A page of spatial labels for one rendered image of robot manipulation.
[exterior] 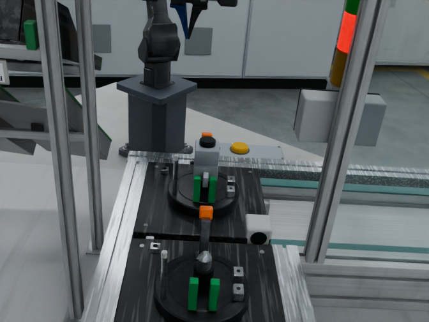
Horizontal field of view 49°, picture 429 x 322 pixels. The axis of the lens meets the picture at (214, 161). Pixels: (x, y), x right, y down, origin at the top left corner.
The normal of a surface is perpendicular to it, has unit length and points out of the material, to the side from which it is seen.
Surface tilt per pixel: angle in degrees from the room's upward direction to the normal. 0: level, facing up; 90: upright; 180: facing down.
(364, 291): 90
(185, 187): 0
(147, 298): 0
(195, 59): 90
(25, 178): 0
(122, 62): 90
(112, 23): 90
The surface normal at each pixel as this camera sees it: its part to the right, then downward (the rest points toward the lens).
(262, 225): 0.07, -0.86
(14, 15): -0.11, 0.07
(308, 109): 0.01, 0.50
